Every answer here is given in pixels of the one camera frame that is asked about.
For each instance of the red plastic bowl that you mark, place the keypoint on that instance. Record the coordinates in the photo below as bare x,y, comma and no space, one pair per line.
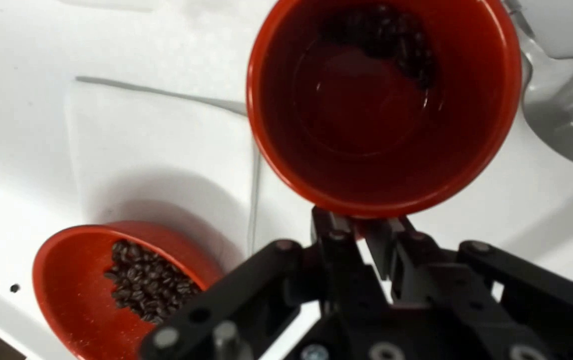
105,286

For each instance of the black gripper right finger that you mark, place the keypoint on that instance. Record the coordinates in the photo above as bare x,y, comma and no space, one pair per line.
420,272

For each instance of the steel spoon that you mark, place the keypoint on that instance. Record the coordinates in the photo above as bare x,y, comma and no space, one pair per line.
548,114

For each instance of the red plastic jug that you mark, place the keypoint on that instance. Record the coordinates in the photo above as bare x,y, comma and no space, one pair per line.
378,108

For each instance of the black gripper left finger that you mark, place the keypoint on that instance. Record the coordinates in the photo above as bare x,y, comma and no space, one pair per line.
336,245

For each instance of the white plastic tray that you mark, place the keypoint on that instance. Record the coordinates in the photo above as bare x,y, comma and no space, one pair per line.
179,47

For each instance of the white paper napkin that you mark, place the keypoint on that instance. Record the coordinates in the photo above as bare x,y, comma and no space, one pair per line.
179,161

